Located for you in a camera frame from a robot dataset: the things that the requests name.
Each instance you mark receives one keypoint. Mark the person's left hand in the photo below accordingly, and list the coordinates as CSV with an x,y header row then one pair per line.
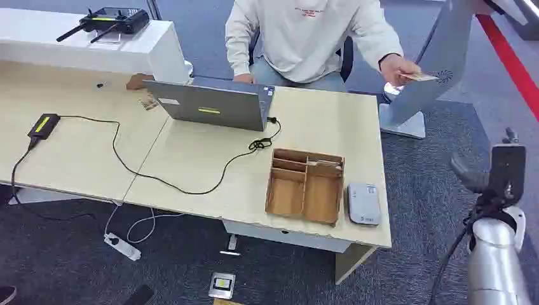
x,y
398,67

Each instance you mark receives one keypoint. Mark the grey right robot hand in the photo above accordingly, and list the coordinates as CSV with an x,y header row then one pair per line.
x,y
507,172

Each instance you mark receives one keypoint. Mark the person's right hand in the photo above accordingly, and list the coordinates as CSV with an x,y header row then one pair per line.
x,y
244,78

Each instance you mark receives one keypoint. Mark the tan printed card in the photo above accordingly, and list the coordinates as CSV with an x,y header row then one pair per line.
x,y
421,77

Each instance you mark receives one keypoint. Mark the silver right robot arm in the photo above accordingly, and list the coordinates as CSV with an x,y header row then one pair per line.
x,y
495,269

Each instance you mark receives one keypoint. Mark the grey laptop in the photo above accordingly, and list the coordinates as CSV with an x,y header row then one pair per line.
x,y
210,107

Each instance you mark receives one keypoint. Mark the black office chair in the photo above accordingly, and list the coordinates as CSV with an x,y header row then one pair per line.
x,y
347,59

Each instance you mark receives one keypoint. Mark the grey kiosk stand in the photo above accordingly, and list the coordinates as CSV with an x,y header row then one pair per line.
x,y
446,46

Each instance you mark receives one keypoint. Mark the white round object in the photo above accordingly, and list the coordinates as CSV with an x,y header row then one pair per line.
x,y
189,68

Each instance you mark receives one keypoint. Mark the person in pale sweatshirt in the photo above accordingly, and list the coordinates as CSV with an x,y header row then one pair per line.
x,y
301,42

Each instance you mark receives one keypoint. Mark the white counter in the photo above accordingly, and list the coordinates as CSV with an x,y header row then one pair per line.
x,y
160,50

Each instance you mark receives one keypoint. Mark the brown cardboard piece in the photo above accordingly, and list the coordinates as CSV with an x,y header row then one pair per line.
x,y
138,82

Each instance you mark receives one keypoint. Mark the pale card in box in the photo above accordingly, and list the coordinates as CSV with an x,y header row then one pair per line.
x,y
326,163

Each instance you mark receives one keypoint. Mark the black remote controller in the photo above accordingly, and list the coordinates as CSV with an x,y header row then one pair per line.
x,y
118,20

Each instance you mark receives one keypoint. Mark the grey card reader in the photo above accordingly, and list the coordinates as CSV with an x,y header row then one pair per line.
x,y
363,204

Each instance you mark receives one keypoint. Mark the wooden card box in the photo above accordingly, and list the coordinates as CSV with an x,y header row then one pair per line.
x,y
322,198

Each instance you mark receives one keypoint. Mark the white desk underframe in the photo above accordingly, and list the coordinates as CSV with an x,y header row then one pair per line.
x,y
286,238

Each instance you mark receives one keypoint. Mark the white desk foot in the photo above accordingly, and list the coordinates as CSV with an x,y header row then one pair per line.
x,y
230,248

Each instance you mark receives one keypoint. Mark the pale desk leg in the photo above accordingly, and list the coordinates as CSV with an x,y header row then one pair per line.
x,y
349,263

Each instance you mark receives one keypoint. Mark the black power adapter yellow label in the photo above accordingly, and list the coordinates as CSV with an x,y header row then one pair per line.
x,y
43,125

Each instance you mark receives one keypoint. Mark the white power strip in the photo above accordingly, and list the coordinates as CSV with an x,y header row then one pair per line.
x,y
123,247

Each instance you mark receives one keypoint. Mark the metal floor socket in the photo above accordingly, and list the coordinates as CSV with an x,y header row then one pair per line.
x,y
222,286

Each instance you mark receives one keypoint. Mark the yellow floor marker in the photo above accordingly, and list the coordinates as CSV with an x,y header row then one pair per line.
x,y
225,302

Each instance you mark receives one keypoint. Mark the black robot foot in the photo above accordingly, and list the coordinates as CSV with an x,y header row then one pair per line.
x,y
6,295
139,296

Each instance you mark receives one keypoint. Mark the grey metal post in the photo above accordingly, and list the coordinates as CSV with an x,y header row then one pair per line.
x,y
154,9

